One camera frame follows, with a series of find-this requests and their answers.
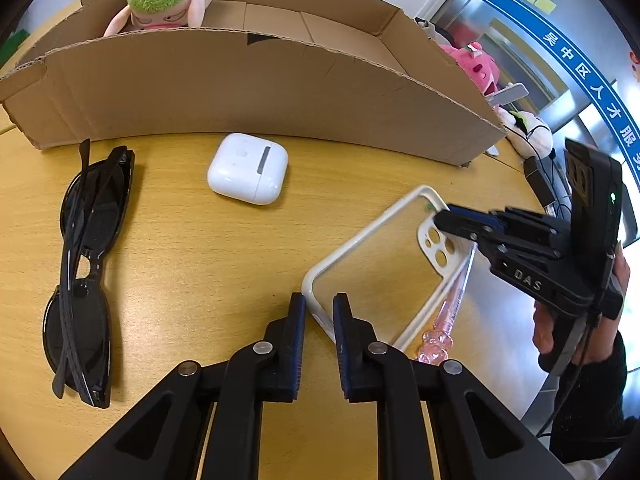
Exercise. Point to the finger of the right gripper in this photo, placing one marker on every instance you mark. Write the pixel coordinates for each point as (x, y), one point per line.
(467, 229)
(475, 212)

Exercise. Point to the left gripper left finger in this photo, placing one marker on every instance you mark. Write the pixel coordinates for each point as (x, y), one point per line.
(204, 421)

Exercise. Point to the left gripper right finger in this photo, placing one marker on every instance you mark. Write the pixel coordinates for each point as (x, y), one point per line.
(434, 421)

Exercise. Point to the clear white phone case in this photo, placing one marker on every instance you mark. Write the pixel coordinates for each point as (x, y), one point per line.
(398, 272)

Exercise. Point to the pink transparent pen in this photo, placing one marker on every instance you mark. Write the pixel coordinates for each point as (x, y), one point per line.
(437, 341)

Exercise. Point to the black sunglasses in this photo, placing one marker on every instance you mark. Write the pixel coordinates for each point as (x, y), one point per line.
(76, 326)

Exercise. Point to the white earbuds case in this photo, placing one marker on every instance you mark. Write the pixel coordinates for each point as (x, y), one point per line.
(248, 168)

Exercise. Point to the person's right forearm dark sleeve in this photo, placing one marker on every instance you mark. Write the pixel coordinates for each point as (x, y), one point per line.
(591, 423)

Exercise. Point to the black power adapter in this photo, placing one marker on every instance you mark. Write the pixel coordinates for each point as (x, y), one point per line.
(537, 180)

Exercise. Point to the white panda plush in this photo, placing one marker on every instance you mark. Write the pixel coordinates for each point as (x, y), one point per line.
(529, 135)

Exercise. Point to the white phone stand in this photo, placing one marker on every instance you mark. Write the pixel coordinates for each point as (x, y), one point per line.
(507, 95)

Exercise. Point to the pink strawberry bear plush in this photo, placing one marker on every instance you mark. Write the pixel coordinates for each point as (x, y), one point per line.
(478, 65)

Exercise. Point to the brown cardboard box tray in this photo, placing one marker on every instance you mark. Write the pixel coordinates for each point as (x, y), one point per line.
(356, 71)

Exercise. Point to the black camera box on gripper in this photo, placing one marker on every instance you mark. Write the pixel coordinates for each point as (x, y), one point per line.
(596, 181)

